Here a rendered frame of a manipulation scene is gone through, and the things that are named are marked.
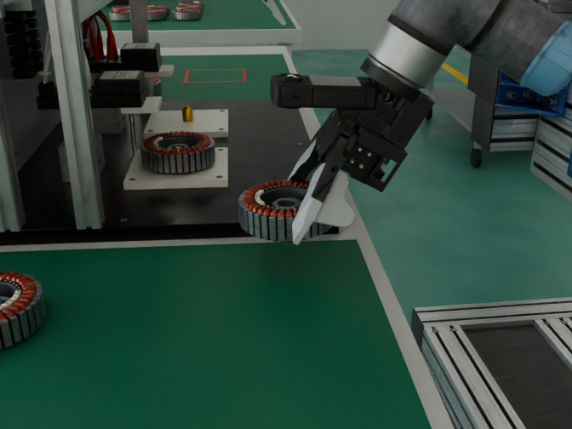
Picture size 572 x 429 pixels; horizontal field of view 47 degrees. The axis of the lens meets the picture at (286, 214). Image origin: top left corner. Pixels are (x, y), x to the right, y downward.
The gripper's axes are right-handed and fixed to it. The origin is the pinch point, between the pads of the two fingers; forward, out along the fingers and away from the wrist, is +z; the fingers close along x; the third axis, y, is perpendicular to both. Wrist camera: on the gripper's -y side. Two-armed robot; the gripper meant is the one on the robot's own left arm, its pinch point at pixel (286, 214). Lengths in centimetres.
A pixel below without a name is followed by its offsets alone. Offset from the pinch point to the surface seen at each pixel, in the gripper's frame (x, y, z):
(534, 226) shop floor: 163, 136, 16
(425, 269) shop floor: 130, 90, 42
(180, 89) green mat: 89, -15, 15
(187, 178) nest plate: 20.1, -10.0, 9.0
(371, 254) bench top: 1.1, 12.4, 0.1
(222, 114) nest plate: 54, -6, 7
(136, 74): 26.6, -23.0, 0.5
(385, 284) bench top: -6.3, 12.6, 0.0
